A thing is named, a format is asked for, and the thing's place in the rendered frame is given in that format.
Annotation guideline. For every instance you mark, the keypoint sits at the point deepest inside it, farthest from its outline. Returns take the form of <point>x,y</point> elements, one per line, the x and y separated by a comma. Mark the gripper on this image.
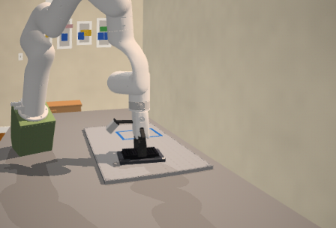
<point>140,124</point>

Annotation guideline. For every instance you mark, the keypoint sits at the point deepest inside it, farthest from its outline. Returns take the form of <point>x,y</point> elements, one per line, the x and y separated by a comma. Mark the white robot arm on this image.
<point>50,19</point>

